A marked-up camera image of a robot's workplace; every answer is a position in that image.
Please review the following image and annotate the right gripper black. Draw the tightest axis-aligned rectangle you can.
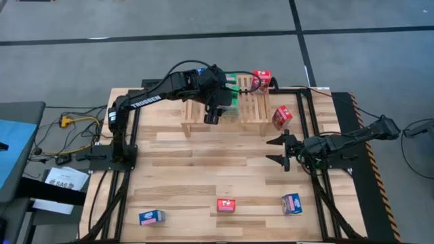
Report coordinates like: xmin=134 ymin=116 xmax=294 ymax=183
xmin=265 ymin=129 xmax=306 ymax=172

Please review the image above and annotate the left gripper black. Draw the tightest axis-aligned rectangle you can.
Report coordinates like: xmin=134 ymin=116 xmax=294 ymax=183
xmin=203 ymin=86 xmax=233 ymax=125

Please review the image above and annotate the red Froot Loops cereal box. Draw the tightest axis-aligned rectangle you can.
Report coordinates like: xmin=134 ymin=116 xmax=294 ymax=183
xmin=250 ymin=70 xmax=273 ymax=95
xmin=216 ymin=198 xmax=237 ymax=214
xmin=271 ymin=105 xmax=294 ymax=131

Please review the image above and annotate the wooden slatted shelf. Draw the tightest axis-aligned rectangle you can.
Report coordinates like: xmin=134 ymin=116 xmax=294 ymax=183
xmin=180 ymin=75 xmax=273 ymax=138

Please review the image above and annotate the black hazard-striped floor mat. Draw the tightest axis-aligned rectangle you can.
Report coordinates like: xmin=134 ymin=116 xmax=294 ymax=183
xmin=330 ymin=91 xmax=403 ymax=243

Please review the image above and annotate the printed white paper sheet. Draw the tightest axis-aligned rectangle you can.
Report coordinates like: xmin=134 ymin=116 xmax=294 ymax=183
xmin=43 ymin=165 xmax=91 ymax=192

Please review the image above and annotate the blank white paper sheet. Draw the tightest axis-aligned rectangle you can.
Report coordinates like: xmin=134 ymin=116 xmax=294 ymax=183
xmin=32 ymin=199 xmax=75 ymax=216

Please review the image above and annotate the blue sheet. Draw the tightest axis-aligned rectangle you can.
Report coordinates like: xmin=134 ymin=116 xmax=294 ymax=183
xmin=0 ymin=118 xmax=37 ymax=190

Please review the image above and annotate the black aluminium table frame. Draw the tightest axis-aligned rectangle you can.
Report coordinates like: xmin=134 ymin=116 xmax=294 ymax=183
xmin=81 ymin=87 xmax=366 ymax=242

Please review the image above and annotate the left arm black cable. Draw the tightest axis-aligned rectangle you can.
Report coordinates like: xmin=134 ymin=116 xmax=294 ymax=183
xmin=161 ymin=60 xmax=263 ymax=94

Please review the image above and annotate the black cable loop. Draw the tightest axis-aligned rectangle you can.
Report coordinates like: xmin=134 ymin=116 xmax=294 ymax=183
xmin=401 ymin=118 xmax=434 ymax=181

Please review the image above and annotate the yellow power cable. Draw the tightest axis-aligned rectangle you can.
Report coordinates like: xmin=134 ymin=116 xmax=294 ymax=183
xmin=43 ymin=116 xmax=102 ymax=157

